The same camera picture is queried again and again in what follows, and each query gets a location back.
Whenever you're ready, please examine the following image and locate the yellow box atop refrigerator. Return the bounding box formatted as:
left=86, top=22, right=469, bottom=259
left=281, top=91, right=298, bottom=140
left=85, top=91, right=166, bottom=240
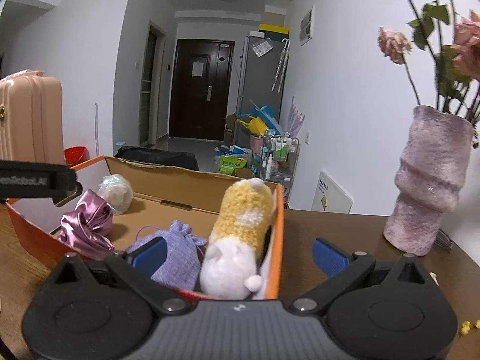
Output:
left=259, top=23, right=290, bottom=41

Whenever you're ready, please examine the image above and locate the yellow white plush toy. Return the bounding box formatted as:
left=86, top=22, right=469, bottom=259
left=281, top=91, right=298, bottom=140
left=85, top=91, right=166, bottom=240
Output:
left=199, top=178, right=276, bottom=300

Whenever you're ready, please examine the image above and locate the white wall panel box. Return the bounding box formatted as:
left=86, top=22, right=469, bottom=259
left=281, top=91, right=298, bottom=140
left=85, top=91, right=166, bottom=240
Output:
left=299, top=6, right=315, bottom=46

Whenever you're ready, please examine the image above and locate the red plastic basin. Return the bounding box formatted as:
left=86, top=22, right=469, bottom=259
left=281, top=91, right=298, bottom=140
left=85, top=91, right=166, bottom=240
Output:
left=64, top=146, right=89, bottom=167

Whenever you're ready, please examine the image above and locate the red cardboard fruit box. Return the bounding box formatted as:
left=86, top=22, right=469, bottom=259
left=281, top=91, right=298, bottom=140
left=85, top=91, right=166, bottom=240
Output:
left=5, top=154, right=285, bottom=301

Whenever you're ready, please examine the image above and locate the dark entrance door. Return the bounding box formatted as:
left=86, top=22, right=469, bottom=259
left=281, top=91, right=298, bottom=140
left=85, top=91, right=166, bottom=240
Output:
left=168, top=39, right=234, bottom=141

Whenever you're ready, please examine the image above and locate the pink satin drawstring pouch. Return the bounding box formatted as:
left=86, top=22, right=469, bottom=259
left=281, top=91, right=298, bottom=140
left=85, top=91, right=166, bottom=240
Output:
left=58, top=189, right=114, bottom=260

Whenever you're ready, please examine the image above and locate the pink ribbed cosmetic case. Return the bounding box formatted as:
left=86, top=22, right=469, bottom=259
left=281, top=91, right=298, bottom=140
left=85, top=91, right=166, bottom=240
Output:
left=0, top=70, right=65, bottom=165

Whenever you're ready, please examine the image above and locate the grey refrigerator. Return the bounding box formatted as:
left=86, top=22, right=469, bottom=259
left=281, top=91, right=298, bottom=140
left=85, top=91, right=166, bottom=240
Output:
left=235, top=32, right=288, bottom=121

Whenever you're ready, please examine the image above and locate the pastel soft ball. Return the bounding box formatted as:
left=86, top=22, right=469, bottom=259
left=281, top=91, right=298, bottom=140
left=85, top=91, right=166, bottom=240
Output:
left=97, top=174, right=134, bottom=215

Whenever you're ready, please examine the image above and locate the lavender burlap drawstring pouch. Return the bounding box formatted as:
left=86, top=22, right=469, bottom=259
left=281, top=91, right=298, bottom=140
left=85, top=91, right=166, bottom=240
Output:
left=126, top=219, right=207, bottom=291

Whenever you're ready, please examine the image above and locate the purple textured vase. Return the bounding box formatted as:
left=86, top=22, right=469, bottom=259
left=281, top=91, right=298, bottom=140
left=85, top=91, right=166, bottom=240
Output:
left=383, top=106, right=474, bottom=257

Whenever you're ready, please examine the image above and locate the metal utility cart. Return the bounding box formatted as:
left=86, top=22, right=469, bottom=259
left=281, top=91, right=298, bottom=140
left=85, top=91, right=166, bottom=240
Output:
left=250, top=130, right=300, bottom=206

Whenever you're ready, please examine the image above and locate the dried pink roses bouquet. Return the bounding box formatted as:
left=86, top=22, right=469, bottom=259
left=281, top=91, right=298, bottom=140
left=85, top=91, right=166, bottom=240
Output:
left=377, top=0, right=479, bottom=127

